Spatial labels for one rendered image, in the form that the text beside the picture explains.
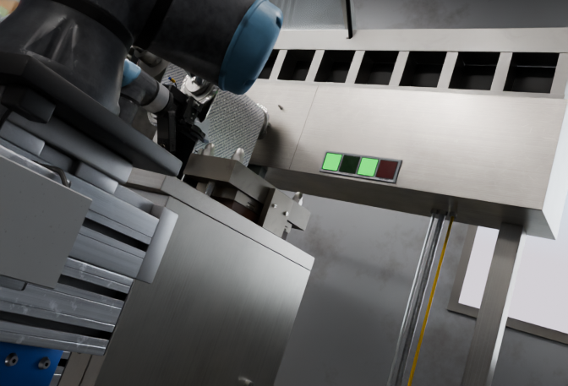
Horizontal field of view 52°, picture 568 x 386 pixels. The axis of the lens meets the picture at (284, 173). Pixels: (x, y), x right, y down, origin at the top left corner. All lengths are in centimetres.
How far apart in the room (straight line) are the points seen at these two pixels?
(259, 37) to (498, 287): 116
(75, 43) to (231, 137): 117
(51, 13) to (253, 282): 102
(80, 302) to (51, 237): 22
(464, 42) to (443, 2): 230
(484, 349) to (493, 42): 83
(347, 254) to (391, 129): 185
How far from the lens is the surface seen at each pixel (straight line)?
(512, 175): 157
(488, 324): 165
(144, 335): 127
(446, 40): 183
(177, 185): 124
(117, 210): 65
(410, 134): 170
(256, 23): 67
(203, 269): 135
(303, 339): 349
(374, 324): 338
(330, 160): 176
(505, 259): 168
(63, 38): 61
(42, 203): 42
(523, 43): 176
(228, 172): 146
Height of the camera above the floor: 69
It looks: 14 degrees up
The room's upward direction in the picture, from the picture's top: 19 degrees clockwise
